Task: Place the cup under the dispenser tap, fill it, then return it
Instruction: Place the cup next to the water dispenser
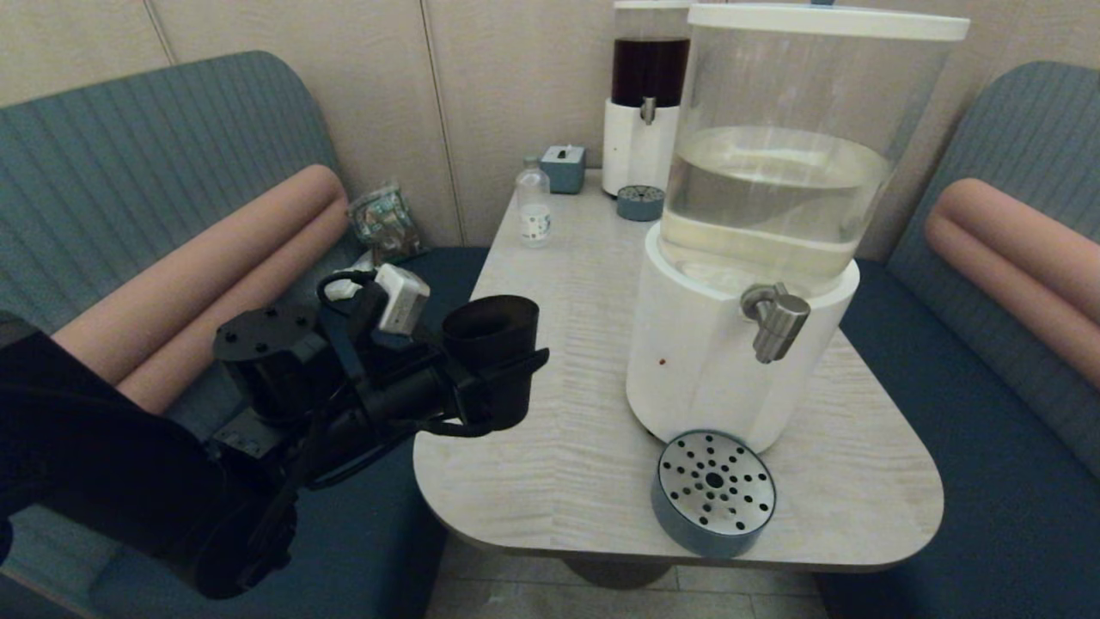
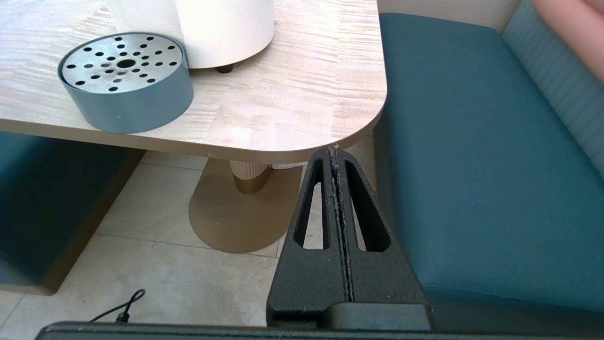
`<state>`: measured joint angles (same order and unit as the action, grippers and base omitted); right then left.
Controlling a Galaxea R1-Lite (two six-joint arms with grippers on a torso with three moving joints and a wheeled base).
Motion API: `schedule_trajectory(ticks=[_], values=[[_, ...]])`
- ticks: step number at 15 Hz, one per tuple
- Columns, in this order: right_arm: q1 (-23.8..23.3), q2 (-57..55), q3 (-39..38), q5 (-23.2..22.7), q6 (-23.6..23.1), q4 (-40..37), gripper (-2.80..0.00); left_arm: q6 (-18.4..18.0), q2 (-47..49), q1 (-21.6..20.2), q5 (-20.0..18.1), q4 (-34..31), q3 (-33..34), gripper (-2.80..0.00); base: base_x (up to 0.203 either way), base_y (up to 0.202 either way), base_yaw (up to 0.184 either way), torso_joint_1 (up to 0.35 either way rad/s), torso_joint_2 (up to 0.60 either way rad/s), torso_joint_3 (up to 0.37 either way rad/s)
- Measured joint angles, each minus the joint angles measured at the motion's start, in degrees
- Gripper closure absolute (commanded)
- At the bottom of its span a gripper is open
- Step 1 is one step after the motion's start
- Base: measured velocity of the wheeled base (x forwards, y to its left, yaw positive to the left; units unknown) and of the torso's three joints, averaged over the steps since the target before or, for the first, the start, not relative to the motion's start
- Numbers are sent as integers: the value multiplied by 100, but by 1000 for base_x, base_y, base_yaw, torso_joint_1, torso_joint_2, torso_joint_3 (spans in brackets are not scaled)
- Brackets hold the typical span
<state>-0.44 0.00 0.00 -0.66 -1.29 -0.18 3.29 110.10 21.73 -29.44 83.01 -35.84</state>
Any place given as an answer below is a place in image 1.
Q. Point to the clear water dispenser white base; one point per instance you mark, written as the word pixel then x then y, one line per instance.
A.
pixel 713 370

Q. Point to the teal upholstered booth bench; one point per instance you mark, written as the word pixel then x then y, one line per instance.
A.
pixel 129 155
pixel 988 516

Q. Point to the black plastic cup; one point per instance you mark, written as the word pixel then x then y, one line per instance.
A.
pixel 494 322

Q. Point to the large blue steel drip tray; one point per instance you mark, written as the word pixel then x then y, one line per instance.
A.
pixel 711 486

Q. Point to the pink bolster cushion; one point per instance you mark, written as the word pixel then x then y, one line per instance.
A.
pixel 215 258
pixel 1014 249

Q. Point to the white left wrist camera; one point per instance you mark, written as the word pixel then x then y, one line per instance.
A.
pixel 402 299

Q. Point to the blue tissue box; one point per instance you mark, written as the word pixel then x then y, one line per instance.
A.
pixel 563 170

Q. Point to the steel water dispenser tap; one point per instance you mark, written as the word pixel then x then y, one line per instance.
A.
pixel 778 322

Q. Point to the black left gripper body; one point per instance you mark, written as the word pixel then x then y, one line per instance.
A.
pixel 412 391

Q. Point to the dark drink dispenser white base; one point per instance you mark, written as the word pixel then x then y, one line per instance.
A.
pixel 632 155

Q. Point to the crumpled white tissue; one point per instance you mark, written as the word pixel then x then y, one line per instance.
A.
pixel 352 279

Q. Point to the clear snack bag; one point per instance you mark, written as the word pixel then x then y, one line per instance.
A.
pixel 385 223

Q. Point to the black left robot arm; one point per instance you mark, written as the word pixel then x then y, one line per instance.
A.
pixel 103 456

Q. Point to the clear plastic bottle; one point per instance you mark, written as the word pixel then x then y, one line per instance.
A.
pixel 533 215

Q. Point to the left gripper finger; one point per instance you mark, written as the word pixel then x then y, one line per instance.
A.
pixel 451 352
pixel 507 391

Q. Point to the small blue drip tray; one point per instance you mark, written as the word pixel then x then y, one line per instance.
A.
pixel 640 205

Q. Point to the small steel drink tap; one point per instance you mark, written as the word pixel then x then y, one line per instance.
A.
pixel 648 110

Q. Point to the brass table pedestal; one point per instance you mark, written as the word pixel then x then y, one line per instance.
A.
pixel 614 574

